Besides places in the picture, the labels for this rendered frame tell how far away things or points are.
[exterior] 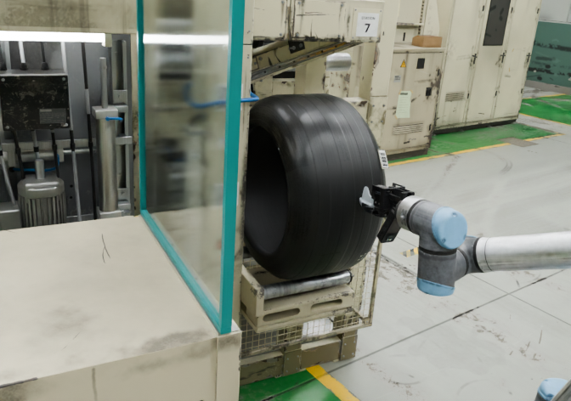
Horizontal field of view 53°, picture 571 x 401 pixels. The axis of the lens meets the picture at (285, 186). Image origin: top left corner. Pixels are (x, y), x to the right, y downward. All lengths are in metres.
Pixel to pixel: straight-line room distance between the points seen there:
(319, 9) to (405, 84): 4.52
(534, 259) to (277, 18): 1.08
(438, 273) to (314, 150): 0.49
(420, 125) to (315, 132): 5.19
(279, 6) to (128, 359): 1.31
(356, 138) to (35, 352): 1.08
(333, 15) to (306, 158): 0.62
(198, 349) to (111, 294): 0.22
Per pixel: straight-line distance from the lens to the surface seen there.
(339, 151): 1.66
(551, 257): 1.44
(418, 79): 6.62
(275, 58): 2.11
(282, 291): 1.85
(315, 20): 2.01
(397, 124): 6.52
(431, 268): 1.42
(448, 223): 1.37
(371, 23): 2.14
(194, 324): 1.02
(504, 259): 1.49
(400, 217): 1.46
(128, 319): 1.04
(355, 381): 3.01
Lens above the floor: 1.82
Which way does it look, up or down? 20 degrees down
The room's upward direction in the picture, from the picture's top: 4 degrees clockwise
